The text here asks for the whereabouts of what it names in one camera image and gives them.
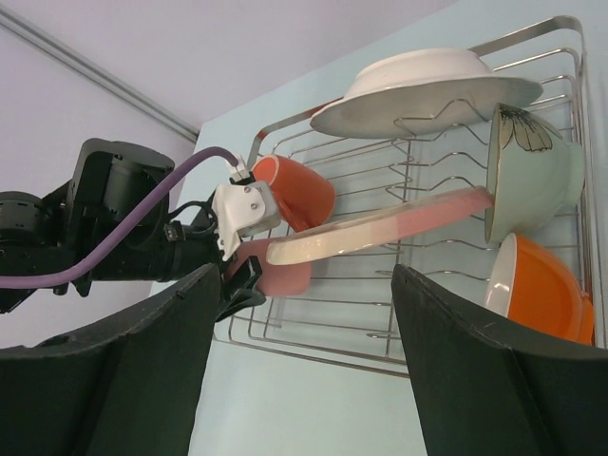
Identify green bowl brown rim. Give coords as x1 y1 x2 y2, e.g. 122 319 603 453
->
484 104 585 243

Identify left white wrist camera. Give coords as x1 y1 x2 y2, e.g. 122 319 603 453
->
212 157 282 262

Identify left aluminium frame post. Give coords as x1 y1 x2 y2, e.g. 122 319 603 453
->
1 5 200 143

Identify large white grey-rimmed plate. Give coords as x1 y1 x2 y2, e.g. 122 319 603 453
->
310 47 543 140

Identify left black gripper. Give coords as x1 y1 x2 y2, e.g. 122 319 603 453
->
40 138 266 322

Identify beige and pink floral plate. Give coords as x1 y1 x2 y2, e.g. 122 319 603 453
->
266 186 493 266

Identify metal wire dish rack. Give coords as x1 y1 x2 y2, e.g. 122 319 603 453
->
214 15 604 377

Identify white and orange bowl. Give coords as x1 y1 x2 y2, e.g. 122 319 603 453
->
484 234 595 346

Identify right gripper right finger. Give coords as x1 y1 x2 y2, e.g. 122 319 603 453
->
391 265 607 455

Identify orange mug white inside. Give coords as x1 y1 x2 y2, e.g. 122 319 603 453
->
253 155 336 233

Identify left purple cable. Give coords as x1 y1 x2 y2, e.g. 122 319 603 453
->
0 147 238 289

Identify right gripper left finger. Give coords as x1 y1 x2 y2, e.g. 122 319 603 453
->
1 265 220 455

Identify pink plastic cup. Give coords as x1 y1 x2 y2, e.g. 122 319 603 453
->
223 238 312 297

